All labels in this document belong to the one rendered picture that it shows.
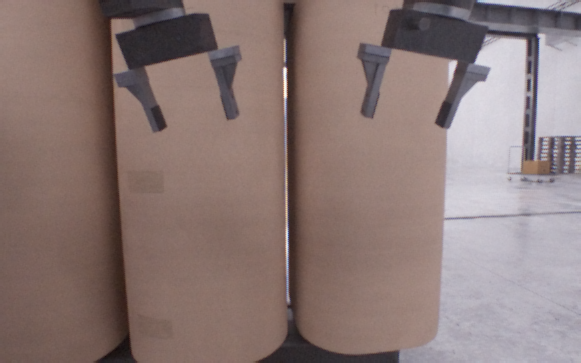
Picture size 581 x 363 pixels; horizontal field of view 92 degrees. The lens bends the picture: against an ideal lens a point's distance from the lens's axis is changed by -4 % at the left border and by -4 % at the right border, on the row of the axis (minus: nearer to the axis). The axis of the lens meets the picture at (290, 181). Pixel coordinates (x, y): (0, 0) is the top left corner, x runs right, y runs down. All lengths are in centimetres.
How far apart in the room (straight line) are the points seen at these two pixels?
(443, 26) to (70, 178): 76
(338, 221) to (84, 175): 59
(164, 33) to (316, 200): 46
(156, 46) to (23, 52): 39
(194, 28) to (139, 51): 9
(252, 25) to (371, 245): 56
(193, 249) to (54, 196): 32
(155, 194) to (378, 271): 53
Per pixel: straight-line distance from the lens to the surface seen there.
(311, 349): 96
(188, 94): 66
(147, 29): 49
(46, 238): 80
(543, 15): 1355
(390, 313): 81
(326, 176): 69
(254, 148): 65
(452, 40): 49
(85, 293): 85
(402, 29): 46
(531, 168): 910
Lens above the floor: 69
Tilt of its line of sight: 5 degrees down
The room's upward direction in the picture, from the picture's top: 1 degrees counter-clockwise
